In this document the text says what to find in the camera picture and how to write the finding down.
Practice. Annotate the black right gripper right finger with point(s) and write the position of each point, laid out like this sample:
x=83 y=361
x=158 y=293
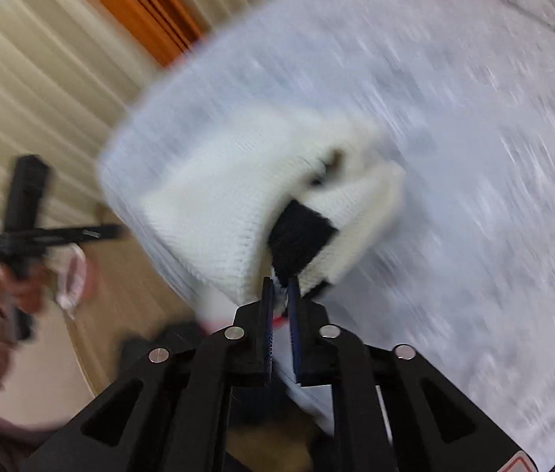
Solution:
x=392 y=410

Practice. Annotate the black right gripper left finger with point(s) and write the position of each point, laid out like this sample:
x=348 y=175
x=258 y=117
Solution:
x=170 y=410

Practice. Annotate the white red black knit sweater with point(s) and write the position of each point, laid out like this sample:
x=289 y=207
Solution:
x=280 y=192

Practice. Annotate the person's left hand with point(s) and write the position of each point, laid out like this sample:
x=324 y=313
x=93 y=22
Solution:
x=26 y=294

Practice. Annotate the cream pleated curtain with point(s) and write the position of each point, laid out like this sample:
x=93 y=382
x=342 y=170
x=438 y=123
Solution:
x=68 y=73

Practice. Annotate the grey patterned bed cover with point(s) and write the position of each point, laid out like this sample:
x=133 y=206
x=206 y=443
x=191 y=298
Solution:
x=464 y=92

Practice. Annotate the orange curtain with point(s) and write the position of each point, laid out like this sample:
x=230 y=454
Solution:
x=166 y=29

